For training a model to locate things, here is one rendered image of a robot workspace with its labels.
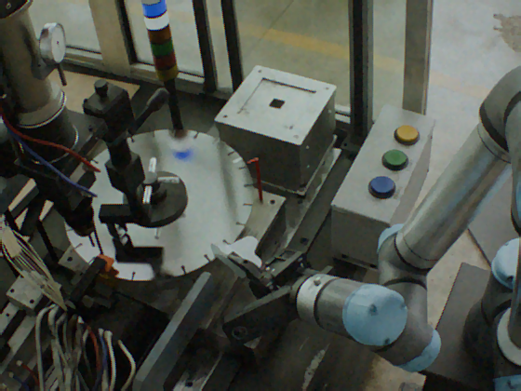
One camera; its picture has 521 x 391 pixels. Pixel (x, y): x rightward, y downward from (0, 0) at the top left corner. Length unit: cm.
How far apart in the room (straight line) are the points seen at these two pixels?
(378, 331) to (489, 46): 236
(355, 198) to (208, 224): 26
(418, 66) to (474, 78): 158
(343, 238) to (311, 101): 28
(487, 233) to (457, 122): 54
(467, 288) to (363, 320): 48
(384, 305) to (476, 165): 21
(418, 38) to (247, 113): 37
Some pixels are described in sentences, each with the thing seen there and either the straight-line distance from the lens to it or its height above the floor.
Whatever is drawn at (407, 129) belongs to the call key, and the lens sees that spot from 137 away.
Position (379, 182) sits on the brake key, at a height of 91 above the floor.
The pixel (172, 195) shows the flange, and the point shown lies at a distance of 121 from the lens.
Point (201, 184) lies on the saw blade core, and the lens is 124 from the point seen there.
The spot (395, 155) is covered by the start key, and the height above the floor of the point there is 91.
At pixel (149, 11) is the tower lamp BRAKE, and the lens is 132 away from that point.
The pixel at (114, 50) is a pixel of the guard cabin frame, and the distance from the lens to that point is 178.
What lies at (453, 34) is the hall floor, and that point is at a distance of 318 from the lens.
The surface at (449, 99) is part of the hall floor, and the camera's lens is 283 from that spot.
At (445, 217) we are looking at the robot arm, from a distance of 95.
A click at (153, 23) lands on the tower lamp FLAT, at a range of 133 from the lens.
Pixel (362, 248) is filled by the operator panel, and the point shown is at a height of 80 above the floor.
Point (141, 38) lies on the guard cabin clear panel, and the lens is 172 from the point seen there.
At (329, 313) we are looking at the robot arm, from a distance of 94.
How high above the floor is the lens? 186
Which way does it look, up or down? 49 degrees down
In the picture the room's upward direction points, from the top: 7 degrees counter-clockwise
